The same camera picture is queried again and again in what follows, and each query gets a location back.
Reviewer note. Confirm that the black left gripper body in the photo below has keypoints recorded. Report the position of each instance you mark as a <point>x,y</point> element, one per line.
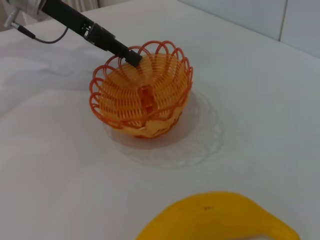
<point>67,16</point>

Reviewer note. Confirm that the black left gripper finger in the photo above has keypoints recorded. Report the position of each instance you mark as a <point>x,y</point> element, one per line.
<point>112,45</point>

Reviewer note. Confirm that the orange woven plastic basket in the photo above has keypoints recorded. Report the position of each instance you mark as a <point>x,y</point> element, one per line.
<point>120,100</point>

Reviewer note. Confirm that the yellow banana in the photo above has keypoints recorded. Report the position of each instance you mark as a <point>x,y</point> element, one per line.
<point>212,220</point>

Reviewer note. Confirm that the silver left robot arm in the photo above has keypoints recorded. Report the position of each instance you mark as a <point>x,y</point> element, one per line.
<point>27,7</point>

